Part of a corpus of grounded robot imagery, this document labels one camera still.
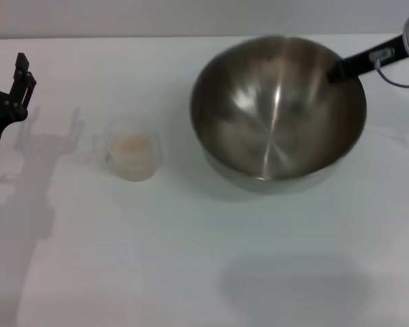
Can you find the stainless steel bowl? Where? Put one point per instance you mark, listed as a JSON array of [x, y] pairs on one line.
[[276, 116]]

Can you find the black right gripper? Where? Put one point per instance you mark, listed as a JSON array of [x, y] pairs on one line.
[[364, 61]]

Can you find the clear plastic measuring cup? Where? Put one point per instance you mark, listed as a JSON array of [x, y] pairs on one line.
[[133, 153]]

